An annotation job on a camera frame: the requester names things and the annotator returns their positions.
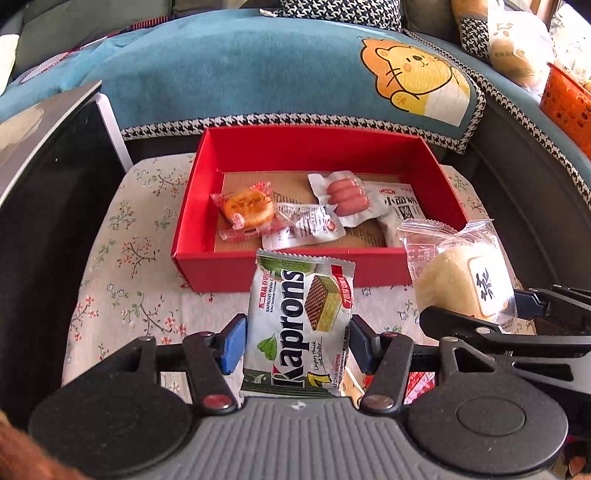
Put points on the clear plastic bag of bread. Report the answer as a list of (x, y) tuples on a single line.
[(512, 50)]

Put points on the steamed bun clear packet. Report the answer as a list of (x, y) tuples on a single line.
[(455, 277)]

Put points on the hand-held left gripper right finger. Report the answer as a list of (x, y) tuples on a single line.
[(362, 345)]

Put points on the blue bear print blanket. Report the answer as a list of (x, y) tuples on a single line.
[(254, 78)]

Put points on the grey green sofa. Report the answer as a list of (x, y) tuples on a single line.
[(508, 152)]

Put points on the green sofa cushion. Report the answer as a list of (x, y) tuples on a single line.
[(92, 21)]

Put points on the blue houndstooth trim sofa cover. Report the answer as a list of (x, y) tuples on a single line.
[(508, 92)]

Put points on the green white wafer packet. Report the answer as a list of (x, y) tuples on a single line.
[(295, 323)]

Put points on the orange plastic basket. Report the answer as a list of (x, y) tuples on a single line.
[(565, 101)]

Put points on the white cloth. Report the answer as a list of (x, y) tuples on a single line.
[(7, 60)]

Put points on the red cardboard box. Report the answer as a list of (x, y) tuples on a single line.
[(207, 270)]

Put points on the white printed plastic bag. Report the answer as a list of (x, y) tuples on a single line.
[(570, 37)]

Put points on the orange houndstooth pillow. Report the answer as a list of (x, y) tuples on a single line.
[(337, 7), (471, 32)]

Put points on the red snack packet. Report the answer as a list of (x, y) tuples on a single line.
[(422, 385)]

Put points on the sausage packet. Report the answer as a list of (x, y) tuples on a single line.
[(348, 194)]

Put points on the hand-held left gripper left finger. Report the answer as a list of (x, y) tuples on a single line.
[(233, 345)]

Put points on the floral tablecloth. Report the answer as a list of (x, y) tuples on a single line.
[(129, 277)]

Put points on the orange cake clear packet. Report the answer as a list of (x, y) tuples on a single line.
[(244, 207)]

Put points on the white gluten snack packet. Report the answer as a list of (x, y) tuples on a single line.
[(401, 207)]

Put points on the black glossy side table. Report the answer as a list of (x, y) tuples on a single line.
[(46, 207)]

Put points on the white red-label packet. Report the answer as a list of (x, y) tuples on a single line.
[(304, 226)]

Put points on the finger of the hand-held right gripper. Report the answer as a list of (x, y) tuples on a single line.
[(558, 302), (461, 325)]

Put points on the pink badminton racket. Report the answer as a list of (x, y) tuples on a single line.
[(51, 64)]

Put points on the brown fuzzy cloth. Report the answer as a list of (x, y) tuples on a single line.
[(27, 452)]

